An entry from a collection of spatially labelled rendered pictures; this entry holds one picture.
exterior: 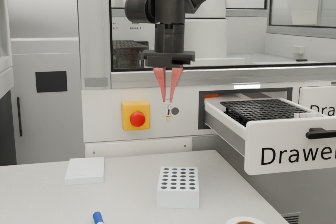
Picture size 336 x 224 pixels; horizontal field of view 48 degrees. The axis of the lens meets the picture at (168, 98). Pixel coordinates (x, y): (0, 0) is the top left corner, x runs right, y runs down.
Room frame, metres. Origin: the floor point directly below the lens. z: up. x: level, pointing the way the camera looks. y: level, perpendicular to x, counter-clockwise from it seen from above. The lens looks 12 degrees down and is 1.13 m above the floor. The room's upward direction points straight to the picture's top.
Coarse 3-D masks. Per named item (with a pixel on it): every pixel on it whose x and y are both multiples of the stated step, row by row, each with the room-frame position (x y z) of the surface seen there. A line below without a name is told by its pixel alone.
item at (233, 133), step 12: (204, 108) 1.06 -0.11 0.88; (216, 108) 0.99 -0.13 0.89; (300, 108) 1.01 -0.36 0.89; (204, 120) 1.05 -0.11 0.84; (216, 120) 0.95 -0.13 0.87; (228, 120) 0.88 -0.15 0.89; (216, 132) 0.96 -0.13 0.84; (228, 132) 0.87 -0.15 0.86; (240, 132) 0.81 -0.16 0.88; (240, 144) 0.80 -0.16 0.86
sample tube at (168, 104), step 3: (165, 99) 0.74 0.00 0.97; (168, 99) 0.73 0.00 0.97; (165, 102) 0.73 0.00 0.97; (168, 102) 0.73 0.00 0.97; (165, 105) 0.74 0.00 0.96; (168, 105) 0.73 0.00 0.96; (165, 108) 0.74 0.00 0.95; (168, 108) 0.73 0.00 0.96; (168, 111) 0.73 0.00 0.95; (168, 114) 0.73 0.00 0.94; (168, 117) 0.73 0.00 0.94; (168, 120) 0.73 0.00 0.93
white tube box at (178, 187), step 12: (168, 168) 0.81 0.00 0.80; (180, 168) 0.81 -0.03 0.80; (192, 168) 0.81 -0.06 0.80; (168, 180) 0.74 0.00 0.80; (180, 180) 0.75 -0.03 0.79; (192, 180) 0.75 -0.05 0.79; (168, 192) 0.69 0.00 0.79; (180, 192) 0.69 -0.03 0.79; (192, 192) 0.69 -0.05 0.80; (168, 204) 0.69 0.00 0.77; (180, 204) 0.69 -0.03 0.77; (192, 204) 0.69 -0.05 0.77
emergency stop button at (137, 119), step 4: (136, 112) 0.94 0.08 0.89; (140, 112) 0.95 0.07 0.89; (132, 116) 0.94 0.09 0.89; (136, 116) 0.94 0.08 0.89; (140, 116) 0.94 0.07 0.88; (144, 116) 0.95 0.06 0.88; (132, 120) 0.94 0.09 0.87; (136, 120) 0.94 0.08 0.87; (140, 120) 0.94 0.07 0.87; (144, 120) 0.94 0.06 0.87; (132, 124) 0.94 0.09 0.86; (136, 124) 0.94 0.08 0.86; (140, 124) 0.94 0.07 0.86
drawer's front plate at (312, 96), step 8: (304, 88) 1.10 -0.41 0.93; (312, 88) 1.11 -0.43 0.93; (320, 88) 1.11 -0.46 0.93; (328, 88) 1.12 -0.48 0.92; (304, 96) 1.10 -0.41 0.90; (312, 96) 1.11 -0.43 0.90; (320, 96) 1.11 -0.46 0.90; (328, 96) 1.12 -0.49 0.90; (304, 104) 1.10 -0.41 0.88; (312, 104) 1.11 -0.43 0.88; (320, 104) 1.11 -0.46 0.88; (328, 104) 1.12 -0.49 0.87
